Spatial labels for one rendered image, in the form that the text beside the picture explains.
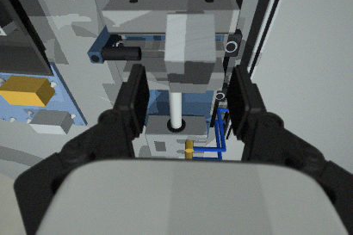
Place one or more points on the yellow rectangular block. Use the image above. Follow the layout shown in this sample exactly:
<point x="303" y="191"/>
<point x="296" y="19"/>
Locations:
<point x="31" y="91"/>

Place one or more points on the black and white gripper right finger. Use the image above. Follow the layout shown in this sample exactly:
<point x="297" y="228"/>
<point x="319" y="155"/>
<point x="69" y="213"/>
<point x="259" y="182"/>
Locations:
<point x="266" y="140"/>

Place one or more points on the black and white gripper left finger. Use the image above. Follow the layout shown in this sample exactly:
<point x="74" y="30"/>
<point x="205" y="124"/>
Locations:
<point x="111" y="137"/>

